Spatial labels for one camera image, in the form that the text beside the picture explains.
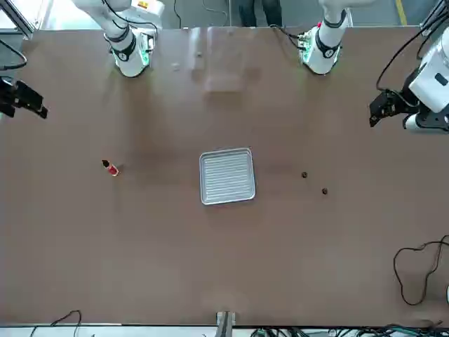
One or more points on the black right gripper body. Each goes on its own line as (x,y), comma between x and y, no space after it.
(8,98)

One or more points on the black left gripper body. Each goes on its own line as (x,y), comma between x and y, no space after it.
(408,98)

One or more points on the grey aluminium frame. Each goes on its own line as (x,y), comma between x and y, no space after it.
(21,17)

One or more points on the aluminium frame profile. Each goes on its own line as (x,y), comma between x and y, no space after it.
(433,17)

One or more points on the person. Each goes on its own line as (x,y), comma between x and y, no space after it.
(261,10)

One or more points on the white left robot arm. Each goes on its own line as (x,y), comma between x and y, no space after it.
(324,52)

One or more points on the ribbed silver metal tray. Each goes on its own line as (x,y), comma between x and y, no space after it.
(227,175)

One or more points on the oil bottle with black nozzle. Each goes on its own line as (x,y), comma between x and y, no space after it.
(112,170)

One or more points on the aluminium camera mount post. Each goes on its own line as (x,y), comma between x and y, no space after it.
(226,323)

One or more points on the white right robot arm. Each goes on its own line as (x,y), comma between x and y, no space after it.
(131,59)

